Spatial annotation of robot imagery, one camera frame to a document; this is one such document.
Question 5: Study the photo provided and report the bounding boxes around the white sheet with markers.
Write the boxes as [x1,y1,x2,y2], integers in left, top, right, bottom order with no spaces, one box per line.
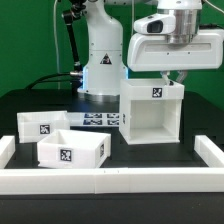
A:
[67,112,119,127]

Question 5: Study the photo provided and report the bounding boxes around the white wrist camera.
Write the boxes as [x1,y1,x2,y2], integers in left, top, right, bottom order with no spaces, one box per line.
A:
[134,14,176,35]

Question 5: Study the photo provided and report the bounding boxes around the white U-shaped boundary fence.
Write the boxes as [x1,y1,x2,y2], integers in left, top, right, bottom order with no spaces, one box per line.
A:
[0,135,224,195]

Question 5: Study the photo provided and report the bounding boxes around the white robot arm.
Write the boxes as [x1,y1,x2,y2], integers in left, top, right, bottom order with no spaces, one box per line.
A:
[80,0,224,100]

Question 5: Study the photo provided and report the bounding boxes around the white drawer box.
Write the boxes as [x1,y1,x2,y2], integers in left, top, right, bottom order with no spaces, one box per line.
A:
[17,111,70,143]
[37,130,111,169]

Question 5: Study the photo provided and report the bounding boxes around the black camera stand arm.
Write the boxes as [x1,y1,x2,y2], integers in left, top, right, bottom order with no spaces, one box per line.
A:
[62,0,86,77]

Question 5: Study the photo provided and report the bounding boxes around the white cable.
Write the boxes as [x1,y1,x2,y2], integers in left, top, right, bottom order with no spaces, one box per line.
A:
[52,0,62,90]

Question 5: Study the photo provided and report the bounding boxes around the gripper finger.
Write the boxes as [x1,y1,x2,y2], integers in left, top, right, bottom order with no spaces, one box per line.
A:
[161,71,174,86]
[176,70,188,83]

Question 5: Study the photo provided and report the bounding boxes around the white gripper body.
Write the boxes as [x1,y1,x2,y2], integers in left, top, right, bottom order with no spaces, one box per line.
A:
[127,29,224,72]

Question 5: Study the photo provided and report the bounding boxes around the black cable bundle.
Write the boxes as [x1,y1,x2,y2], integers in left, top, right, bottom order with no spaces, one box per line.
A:
[25,73,79,90]

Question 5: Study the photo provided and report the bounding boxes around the white drawer cabinet frame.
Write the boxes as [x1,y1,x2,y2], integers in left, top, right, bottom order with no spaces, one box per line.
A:
[119,78,184,144]

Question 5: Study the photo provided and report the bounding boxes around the white drawer box front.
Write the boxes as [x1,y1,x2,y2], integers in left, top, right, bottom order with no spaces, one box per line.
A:
[37,130,111,169]

